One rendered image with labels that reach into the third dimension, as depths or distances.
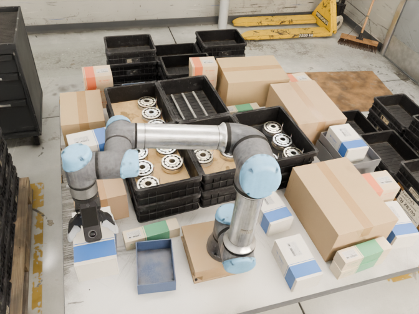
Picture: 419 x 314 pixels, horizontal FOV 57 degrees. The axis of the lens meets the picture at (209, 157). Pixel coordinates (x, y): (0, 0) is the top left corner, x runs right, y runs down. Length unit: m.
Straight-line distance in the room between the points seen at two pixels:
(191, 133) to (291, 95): 1.29
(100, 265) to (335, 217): 0.97
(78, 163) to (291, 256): 0.99
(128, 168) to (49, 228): 1.80
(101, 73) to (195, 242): 1.19
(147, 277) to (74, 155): 0.78
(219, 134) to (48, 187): 2.04
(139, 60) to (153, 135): 2.25
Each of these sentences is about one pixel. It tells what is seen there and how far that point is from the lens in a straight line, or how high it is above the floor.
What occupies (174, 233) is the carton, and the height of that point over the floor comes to 0.73.
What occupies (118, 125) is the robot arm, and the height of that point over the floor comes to 1.44.
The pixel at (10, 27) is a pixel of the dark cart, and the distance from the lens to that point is 3.16.
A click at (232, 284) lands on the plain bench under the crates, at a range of 1.66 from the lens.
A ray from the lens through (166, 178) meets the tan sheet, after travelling 1.82.
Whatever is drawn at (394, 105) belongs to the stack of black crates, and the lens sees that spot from 3.59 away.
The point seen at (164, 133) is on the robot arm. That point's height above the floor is 1.42.
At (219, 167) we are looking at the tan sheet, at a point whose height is 0.83.
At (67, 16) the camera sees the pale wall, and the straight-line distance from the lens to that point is 4.99.
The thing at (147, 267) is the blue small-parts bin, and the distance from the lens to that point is 1.68.
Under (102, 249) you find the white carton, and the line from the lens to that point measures 1.23.
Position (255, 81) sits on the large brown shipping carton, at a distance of 2.42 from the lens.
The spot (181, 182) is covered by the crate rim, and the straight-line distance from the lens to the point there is 1.67.
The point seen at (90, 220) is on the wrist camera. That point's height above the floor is 1.26.
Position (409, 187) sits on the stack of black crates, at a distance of 2.63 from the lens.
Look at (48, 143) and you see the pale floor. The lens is 3.39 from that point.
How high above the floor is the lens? 2.14
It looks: 43 degrees down
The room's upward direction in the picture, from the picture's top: 6 degrees clockwise
